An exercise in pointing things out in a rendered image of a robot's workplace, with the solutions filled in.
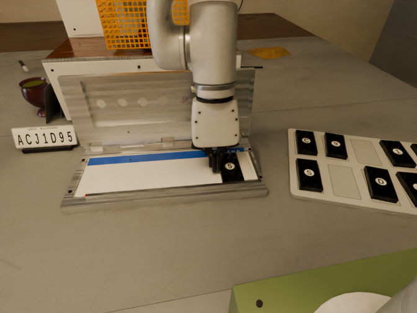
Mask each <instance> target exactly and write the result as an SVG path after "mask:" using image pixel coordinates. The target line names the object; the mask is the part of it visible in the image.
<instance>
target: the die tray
mask: <svg viewBox="0 0 417 313"><path fill-rule="evenodd" d="M296 130H300V129H288V132H287V141H288V159H289V192H290V196H292V197H293V198H296V199H303V200H308V201H315V202H322V203H326V204H333V205H337V206H344V207H351V208H356V209H363V210H368V211H375V212H382V213H386V214H393V215H400V216H405V217H412V218H417V207H415V206H414V204H413V203H412V201H411V199H410V198H409V196H408V195H407V193H406V191H405V190H404V188H403V186H402V185H401V183H400V182H399V180H398V178H397V177H396V176H395V175H396V173H397V171H402V172H409V173H417V166H416V167H415V168H403V167H396V166H393V165H392V164H391V162H390V160H389V159H388V157H387V156H386V154H385V152H384V151H383V149H382V147H381V146H380V144H379V142H380V140H384V139H378V138H368V137H358V136H352V135H343V136H344V141H345V144H346V150H347V155H348V158H347V160H342V159H338V158H331V157H327V156H326V150H325V139H324V134H325V132H316V131H312V132H313V133H314V136H315V142H316V147H317V150H318V154H317V156H313V155H302V154H298V153H297V144H296V138H295V131H296ZM306 131H311V130H306ZM400 143H401V144H402V145H403V146H404V148H405V149H406V151H407V152H408V153H409V155H410V156H411V157H412V159H413V160H414V161H415V163H416V164H417V156H416V154H415V153H414V151H413V150H412V149H411V147H410V146H411V144H412V143H410V142H400ZM297 158H302V159H307V160H317V163H318V168H319V171H320V176H321V182H322V185H323V191H322V193H318V192H313V191H304V190H299V186H298V176H297V167H296V159H297ZM365 166H372V167H376V168H382V169H386V170H388V172H389V174H390V177H391V180H392V183H393V186H394V188H395V191H396V194H397V196H398V200H399V201H398V202H397V203H396V204H395V203H391V202H386V201H380V200H376V199H371V197H370V192H369V188H368V185H367V181H366V178H365V173H364V167H365Z"/></svg>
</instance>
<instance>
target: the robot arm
mask: <svg viewBox="0 0 417 313"><path fill-rule="evenodd" d="M173 3H174V0H147V2H146V21H147V26H148V34H149V38H150V47H151V51H152V56H153V58H154V61H155V63H156V65H157V66H158V67H159V68H161V69H163V70H191V72H192V74H193V83H194V84H195V85H194V86H192V87H191V91H192V93H196V94H197V96H196V97H195V98H194V99H193V102H192V117H191V127H192V143H191V147H192V149H195V150H202V151H203V152H204V153H206V154H207V155H208V164H209V168H212V171H213V173H215V172H216V171H217V172H220V167H222V156H224V153H225V152H226V151H227V150H228V149H229V148H232V147H236V146H238V145H239V140H240V118H239V109H238V101H237V98H236V97H234V96H233V95H234V94H235V89H236V46H237V25H238V5H237V4H236V3H234V2H230V1H203V2H197V3H194V4H192V5H190V7H189V14H190V22H189V24H188V25H176V24H175V23H174V21H173ZM212 147H217V150H216V152H215V153H214V152H213V150H212ZM314 313H417V276H416V277H415V278H414V279H412V280H411V281H410V282H409V283H408V284H407V285H406V286H405V287H404V288H403V289H401V290H400V291H399V292H398V293H396V295H394V296H393V297H388V296H383V295H380V294H375V293H363V292H356V293H346V294H342V295H339V296H336V297H333V298H331V299H330V300H328V301H326V302H325V303H324V304H322V305H321V306H320V307H319V308H318V309H317V310H316V311H315V312H314Z"/></svg>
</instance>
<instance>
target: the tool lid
mask: <svg viewBox="0 0 417 313"><path fill-rule="evenodd" d="M255 72H256V69H255V68H236V89H235V94H234V95H233V96H234V97H236V98H237V101H238V109H239V118H240V133H242V134H243V136H245V135H250V127H251V114H252V106H253V93H254V80H255ZM57 80H58V83H59V85H60V88H61V92H62V94H63V97H64V99H65V103H66V105H67V108H68V111H69V114H70V116H71V120H72V122H73V125H74V128H75V131H76V134H77V136H78V139H79V142H80V145H81V147H85V146H89V144H90V143H92V142H101V144H102V145H113V144H120V148H127V147H143V146H144V144H143V142H160V141H161V138H168V137H174V140H189V139H192V127H191V117H192V102H193V99H194V98H195V97H196V96H197V94H196V93H192V91H191V87H192V86H194V85H195V84H194V83H193V74H192V72H191V70H179V71H151V72H136V73H106V74H91V75H62V76H59V77H57ZM163 96H164V97H166V98H167V99H168V102H167V103H166V104H161V103H160V102H159V98H160V97H163ZM181 96H186V97H187V98H188V100H187V102H186V103H181V102H180V101H179V98H180V97H181ZM140 98H145V99H146V100H147V101H148V103H147V104H146V105H141V104H140V103H139V102H138V100H139V99H140ZM119 99H124V100H126V102H127V105H126V106H120V105H119V104H118V100H119ZM98 100H103V101H104V102H105V107H99V106H98V105H97V101H98Z"/></svg>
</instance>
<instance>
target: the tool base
mask: <svg viewBox="0 0 417 313"><path fill-rule="evenodd" d="M191 143H192V139H189V140H174V137H168V138H163V141H160V142H143V144H144V146H143V147H127V148H120V144H113V145H102V144H101V142H92V144H91V145H90V146H85V147H84V149H85V151H84V154H83V155H82V157H81V159H80V161H79V163H78V166H77V168H76V171H75V172H74V175H73V177H72V180H71V182H70V184H69V186H68V189H67V191H66V193H65V196H64V198H63V200H62V202H61V205H60V209H61V211H62V213H63V214H72V213H80V212H94V211H108V210H115V209H129V208H136V207H150V206H164V205H171V204H185V203H193V202H207V201H220V200H228V199H241V198H249V197H263V196H267V192H268V188H267V186H266V184H265V182H264V179H263V178H261V181H262V183H261V184H259V185H250V186H236V187H228V188H213V189H199V190H191V191H177V192H169V193H154V194H140V195H132V196H117V197H103V198H95V199H86V198H85V197H75V196H74V195H75V193H76V190H77V188H78V185H79V182H80V180H81V178H82V175H83V173H84V170H85V168H86V165H87V163H88V160H89V159H90V158H95V157H113V156H122V155H139V154H149V153H166V152H184V151H193V150H195V149H192V147H191ZM237 147H243V148H244V149H245V151H246V152H251V155H252V158H253V160H254V163H255V165H256V168H257V171H258V173H259V176H262V174H261V172H260V169H259V167H258V164H257V161H256V159H255V157H254V154H253V151H252V149H251V150H248V148H251V145H250V143H249V141H248V136H247V135H245V136H243V135H241V133H240V140H239V145H238V146H236V147H232V148H237ZM82 159H85V160H84V161H82ZM70 190H72V192H71V193H68V191H70Z"/></svg>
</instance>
